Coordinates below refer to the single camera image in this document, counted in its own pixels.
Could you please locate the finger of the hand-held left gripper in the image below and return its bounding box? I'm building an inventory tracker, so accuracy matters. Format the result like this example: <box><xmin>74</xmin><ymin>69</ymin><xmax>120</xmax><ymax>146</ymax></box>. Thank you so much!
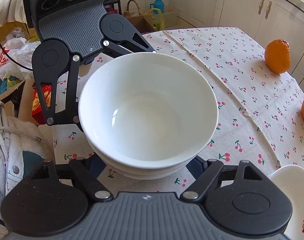
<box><xmin>102</xmin><ymin>24</ymin><xmax>158</xmax><ymax>60</ymax></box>
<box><xmin>33</xmin><ymin>54</ymin><xmax>87</xmax><ymax>133</ymax></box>

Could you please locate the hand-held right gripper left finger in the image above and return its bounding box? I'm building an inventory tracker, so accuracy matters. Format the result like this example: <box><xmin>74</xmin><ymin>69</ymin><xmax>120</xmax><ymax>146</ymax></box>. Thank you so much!
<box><xmin>14</xmin><ymin>152</ymin><xmax>113</xmax><ymax>204</ymax></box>

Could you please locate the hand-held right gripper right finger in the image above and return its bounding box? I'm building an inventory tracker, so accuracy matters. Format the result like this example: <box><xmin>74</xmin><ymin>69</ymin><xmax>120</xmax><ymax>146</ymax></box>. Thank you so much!
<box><xmin>180</xmin><ymin>155</ymin><xmax>273</xmax><ymax>204</ymax></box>

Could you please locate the white fruit print plate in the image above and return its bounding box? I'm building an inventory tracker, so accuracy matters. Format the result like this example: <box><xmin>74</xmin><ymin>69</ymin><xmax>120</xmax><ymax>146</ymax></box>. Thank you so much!
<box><xmin>267</xmin><ymin>164</ymin><xmax>304</xmax><ymax>240</ymax></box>

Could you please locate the cardboard box with dividers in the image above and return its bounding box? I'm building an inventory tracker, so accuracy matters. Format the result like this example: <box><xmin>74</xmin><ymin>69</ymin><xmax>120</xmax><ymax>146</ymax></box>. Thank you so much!
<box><xmin>126</xmin><ymin>6</ymin><xmax>184</xmax><ymax>34</ymax></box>

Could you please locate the yellow plastic bag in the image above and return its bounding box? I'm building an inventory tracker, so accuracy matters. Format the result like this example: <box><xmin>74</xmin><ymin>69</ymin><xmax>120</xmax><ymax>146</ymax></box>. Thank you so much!
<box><xmin>144</xmin><ymin>8</ymin><xmax>165</xmax><ymax>30</ymax></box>

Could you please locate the wicker basket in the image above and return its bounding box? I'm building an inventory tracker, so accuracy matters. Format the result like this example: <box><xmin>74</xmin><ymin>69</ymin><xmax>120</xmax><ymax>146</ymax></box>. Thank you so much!
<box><xmin>123</xmin><ymin>0</ymin><xmax>145</xmax><ymax>18</ymax></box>

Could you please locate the beige cherry print tablecloth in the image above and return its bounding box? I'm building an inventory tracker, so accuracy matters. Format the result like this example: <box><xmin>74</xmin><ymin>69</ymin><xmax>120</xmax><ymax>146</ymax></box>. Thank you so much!
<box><xmin>52</xmin><ymin>29</ymin><xmax>278</xmax><ymax>194</ymax></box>

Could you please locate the red orange packet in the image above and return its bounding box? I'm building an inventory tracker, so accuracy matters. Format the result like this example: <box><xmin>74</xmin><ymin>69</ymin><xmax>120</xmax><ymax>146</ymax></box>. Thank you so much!
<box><xmin>32</xmin><ymin>84</ymin><xmax>53</xmax><ymax>125</ymax></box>

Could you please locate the blue thermos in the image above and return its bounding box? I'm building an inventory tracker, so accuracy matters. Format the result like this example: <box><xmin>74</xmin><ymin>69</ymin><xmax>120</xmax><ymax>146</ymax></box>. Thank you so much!
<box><xmin>149</xmin><ymin>0</ymin><xmax>165</xmax><ymax>14</ymax></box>

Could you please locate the open cardboard box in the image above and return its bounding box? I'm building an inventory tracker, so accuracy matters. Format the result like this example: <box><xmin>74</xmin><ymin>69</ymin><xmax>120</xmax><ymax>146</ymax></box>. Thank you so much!
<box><xmin>0</xmin><ymin>79</ymin><xmax>41</xmax><ymax>125</ymax></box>

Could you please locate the black metal shelf rack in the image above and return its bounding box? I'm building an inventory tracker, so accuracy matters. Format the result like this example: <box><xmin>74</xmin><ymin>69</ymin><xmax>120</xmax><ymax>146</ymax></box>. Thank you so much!
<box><xmin>104</xmin><ymin>0</ymin><xmax>122</xmax><ymax>15</ymax></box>

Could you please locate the white red print plastic bag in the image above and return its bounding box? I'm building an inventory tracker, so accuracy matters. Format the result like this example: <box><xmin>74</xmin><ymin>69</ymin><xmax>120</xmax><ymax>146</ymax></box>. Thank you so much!
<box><xmin>0</xmin><ymin>37</ymin><xmax>41</xmax><ymax>80</ymax></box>

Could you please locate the blue plastic bag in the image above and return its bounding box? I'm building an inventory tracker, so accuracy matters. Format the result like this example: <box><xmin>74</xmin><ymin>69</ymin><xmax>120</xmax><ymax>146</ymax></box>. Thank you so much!
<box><xmin>0</xmin><ymin>76</ymin><xmax>23</xmax><ymax>97</ymax></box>

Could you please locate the white fleece-lined jacket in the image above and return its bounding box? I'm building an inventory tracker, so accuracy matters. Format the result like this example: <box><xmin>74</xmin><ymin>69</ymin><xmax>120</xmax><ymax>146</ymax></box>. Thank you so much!
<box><xmin>0</xmin><ymin>99</ymin><xmax>56</xmax><ymax>230</ymax></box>

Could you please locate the orange without leaf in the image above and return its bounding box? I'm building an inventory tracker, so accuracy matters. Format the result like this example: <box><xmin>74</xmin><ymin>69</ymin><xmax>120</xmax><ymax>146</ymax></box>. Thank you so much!
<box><xmin>264</xmin><ymin>39</ymin><xmax>291</xmax><ymax>74</ymax></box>

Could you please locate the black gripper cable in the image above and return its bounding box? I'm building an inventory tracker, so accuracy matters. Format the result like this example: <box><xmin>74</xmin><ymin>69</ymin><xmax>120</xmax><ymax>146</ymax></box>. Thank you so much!
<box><xmin>0</xmin><ymin>21</ymin><xmax>33</xmax><ymax>72</ymax></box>

